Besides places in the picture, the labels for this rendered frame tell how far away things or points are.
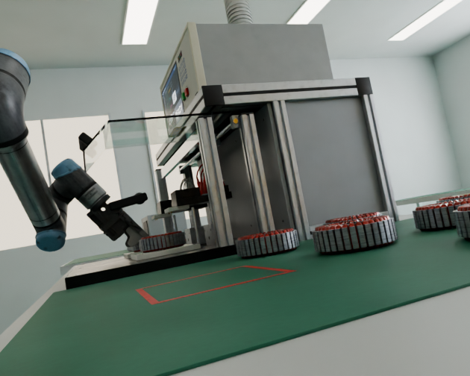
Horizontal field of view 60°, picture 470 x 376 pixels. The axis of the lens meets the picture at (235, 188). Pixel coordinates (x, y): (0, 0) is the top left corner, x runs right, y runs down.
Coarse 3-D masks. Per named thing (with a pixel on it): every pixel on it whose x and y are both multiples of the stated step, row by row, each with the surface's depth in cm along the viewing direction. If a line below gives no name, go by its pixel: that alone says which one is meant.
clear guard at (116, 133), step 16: (224, 112) 92; (112, 128) 88; (128, 128) 91; (144, 128) 93; (160, 128) 95; (176, 128) 98; (192, 128) 101; (96, 144) 88; (112, 144) 102; (128, 144) 105; (144, 144) 108
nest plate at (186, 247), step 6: (180, 246) 100; (186, 246) 96; (192, 246) 97; (198, 246) 97; (150, 252) 95; (156, 252) 94; (162, 252) 94; (168, 252) 95; (174, 252) 95; (132, 258) 102; (138, 258) 92; (144, 258) 93
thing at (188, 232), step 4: (188, 228) 127; (192, 228) 126; (200, 228) 127; (188, 232) 127; (192, 232) 126; (200, 232) 126; (188, 236) 128; (192, 236) 125; (200, 236) 126; (204, 236) 127; (188, 240) 129; (192, 240) 125; (200, 240) 126; (204, 240) 127
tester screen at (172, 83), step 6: (174, 72) 120; (174, 78) 121; (168, 84) 129; (174, 84) 122; (168, 90) 130; (174, 90) 123; (180, 90) 117; (168, 96) 132; (180, 96) 117; (168, 102) 133; (168, 108) 134; (174, 108) 126; (168, 114) 135; (174, 114) 127
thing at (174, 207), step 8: (176, 192) 102; (184, 192) 102; (192, 192) 103; (176, 200) 101; (184, 200) 102; (192, 200) 102; (200, 200) 103; (208, 200) 104; (168, 208) 101; (176, 208) 101; (184, 208) 102
